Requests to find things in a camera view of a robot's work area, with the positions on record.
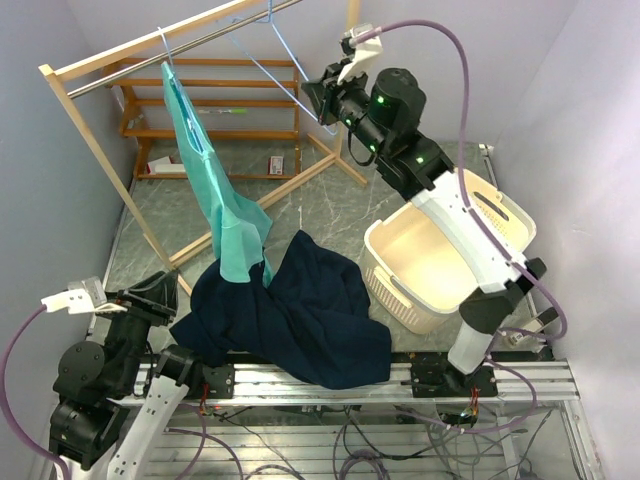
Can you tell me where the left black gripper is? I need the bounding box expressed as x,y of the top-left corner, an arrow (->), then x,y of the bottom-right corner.
90,266 -> 178,392

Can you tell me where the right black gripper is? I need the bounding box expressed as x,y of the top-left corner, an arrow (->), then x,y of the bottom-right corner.
303,59 -> 389,158

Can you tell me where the light blue wire hanger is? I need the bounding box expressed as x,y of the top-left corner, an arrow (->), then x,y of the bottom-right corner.
227,0 -> 341,136

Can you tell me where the navy blue t shirt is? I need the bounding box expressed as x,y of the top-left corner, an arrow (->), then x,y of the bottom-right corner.
170,231 -> 392,390

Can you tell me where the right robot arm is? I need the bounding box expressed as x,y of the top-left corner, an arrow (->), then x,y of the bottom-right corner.
302,62 -> 546,396

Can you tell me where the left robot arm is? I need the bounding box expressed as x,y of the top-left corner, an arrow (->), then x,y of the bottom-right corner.
42,271 -> 204,479

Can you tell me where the teal t shirt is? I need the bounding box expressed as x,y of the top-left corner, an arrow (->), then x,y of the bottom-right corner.
160,59 -> 274,289

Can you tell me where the light blue hanger with teal shirt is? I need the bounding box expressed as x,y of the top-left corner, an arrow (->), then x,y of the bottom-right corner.
157,25 -> 206,151

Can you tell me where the wooden shoe shelf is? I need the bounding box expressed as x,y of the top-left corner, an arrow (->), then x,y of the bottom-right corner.
110,58 -> 302,180

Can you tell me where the white red flat box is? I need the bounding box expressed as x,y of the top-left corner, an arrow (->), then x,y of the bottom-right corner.
146,156 -> 186,175

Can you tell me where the cream plastic laundry basket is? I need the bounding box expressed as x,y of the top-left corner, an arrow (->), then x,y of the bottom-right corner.
361,170 -> 536,334

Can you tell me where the wooden clothes rack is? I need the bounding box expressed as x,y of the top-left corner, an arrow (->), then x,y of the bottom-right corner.
37,0 -> 369,296

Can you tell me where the small device on table edge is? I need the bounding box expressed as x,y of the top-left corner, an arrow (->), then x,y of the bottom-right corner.
504,307 -> 559,349

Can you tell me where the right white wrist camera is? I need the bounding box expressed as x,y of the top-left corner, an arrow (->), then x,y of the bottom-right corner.
337,24 -> 383,85

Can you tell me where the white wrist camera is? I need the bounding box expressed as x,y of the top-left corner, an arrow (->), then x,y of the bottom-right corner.
41,277 -> 127,315
337,24 -> 383,85

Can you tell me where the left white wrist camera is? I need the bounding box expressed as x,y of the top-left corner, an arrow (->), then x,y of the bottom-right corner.
41,277 -> 127,315

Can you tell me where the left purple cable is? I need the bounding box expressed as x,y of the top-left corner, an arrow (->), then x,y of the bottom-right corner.
0,304 -> 74,480

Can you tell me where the aluminium rail frame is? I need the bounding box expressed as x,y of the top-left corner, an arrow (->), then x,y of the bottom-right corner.
27,352 -> 606,480

